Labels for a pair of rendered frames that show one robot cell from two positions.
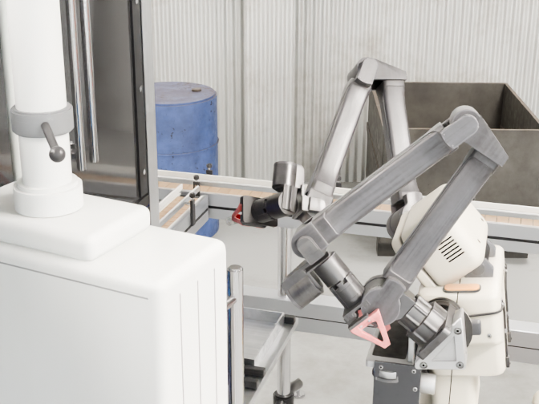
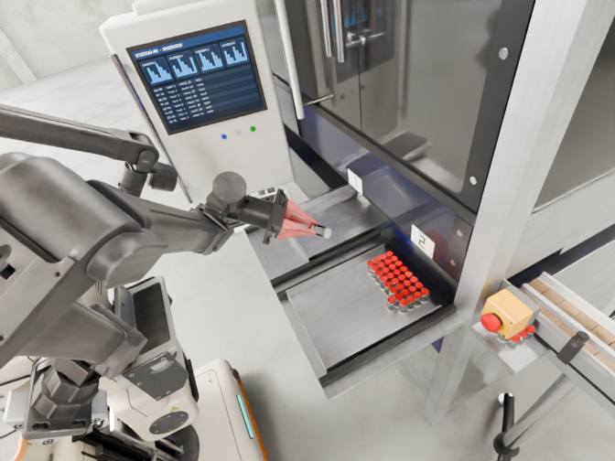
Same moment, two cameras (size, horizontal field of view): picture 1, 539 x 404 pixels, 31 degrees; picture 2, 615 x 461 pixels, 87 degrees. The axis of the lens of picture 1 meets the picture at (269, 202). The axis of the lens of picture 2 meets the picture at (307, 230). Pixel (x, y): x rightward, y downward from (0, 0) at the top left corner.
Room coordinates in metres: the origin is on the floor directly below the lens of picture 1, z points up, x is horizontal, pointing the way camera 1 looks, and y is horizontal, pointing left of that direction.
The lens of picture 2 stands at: (2.58, -0.20, 1.68)
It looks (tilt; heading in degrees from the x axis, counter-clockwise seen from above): 43 degrees down; 147
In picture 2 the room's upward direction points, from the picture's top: 13 degrees counter-clockwise
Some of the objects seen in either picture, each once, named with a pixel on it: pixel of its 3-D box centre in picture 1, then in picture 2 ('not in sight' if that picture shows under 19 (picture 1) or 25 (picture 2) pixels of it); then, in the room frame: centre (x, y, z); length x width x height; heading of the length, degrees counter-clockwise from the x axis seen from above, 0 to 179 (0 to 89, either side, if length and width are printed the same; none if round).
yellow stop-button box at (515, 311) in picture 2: not in sight; (508, 312); (2.51, 0.31, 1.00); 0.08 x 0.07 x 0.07; 74
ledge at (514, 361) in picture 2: not in sight; (512, 336); (2.54, 0.35, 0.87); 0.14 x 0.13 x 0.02; 74
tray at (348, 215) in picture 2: not in sight; (335, 218); (1.92, 0.36, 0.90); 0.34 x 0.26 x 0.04; 74
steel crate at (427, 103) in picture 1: (446, 167); not in sight; (5.15, -0.99, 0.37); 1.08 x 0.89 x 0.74; 1
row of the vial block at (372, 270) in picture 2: not in sight; (385, 285); (2.24, 0.24, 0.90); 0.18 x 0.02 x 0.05; 163
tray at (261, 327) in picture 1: (207, 331); (359, 301); (2.21, 0.16, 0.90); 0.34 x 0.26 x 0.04; 73
